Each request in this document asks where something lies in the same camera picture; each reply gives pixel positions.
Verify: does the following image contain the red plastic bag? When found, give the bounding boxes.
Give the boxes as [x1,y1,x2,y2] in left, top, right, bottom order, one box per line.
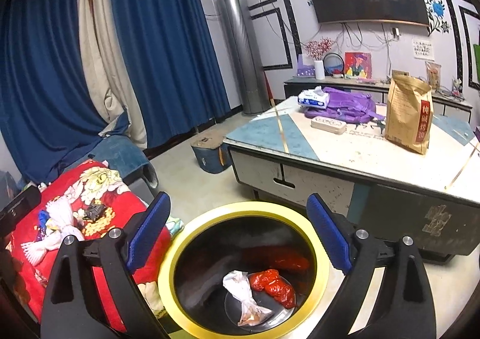
[249,269,296,309]

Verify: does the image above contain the white plastic bag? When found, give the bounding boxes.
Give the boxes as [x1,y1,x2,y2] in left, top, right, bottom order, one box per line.
[222,270,273,327]

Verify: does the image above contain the yellow rimmed trash bin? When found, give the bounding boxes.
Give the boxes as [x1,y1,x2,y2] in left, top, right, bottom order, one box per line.
[158,201,330,338]

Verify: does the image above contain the blue colourful wrapper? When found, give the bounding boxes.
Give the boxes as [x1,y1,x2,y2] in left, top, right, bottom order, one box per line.
[35,210,50,241]

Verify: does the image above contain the dark crumpled wrapper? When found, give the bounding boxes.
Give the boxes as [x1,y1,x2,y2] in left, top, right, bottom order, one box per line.
[83,199,107,222]

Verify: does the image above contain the red floral blanket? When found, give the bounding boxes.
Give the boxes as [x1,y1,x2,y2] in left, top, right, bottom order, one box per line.
[1,160,171,338]

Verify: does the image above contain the coffee table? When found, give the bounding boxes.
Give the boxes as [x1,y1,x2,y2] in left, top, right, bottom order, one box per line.
[224,98,479,261]

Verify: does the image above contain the blue storage stool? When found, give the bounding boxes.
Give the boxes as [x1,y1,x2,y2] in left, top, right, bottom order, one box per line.
[191,132,232,174]

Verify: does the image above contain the white power strip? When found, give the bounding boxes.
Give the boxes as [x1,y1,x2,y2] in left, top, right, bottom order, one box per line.
[311,116,347,135]

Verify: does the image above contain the blue curtain left panel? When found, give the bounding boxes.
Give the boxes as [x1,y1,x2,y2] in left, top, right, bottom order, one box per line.
[1,0,128,184]

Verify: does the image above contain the blue curtain panel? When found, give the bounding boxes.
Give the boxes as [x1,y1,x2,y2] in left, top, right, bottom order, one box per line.
[1,0,128,184]
[111,0,230,148]

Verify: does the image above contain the purple bag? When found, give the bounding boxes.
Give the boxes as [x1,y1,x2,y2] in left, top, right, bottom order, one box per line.
[302,87,385,124]

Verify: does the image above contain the tissue pack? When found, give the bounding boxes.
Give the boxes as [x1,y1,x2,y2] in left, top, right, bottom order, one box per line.
[298,86,329,110]

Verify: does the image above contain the brown paper bag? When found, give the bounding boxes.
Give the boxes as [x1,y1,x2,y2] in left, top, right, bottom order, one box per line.
[385,75,434,155]

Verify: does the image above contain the tv cabinet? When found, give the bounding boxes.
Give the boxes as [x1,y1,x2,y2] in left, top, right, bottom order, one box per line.
[284,76,473,123]

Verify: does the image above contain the beige inner curtain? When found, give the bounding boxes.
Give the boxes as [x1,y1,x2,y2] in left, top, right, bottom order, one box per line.
[77,0,147,150]

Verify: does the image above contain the round blue ornament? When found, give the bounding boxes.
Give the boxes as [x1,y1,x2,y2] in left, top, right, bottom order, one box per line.
[323,52,345,77]

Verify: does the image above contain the red artificial flowers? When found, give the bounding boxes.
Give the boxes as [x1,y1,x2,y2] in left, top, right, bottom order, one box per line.
[304,37,335,61]

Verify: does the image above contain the blue curtain right panel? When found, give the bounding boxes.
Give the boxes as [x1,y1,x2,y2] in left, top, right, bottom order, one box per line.
[111,0,230,148]

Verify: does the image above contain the silver standing air conditioner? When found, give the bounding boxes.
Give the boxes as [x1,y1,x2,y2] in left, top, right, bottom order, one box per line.
[216,0,269,114]

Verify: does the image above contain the colourful picture frame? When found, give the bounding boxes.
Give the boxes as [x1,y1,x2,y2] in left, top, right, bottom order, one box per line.
[344,52,372,79]

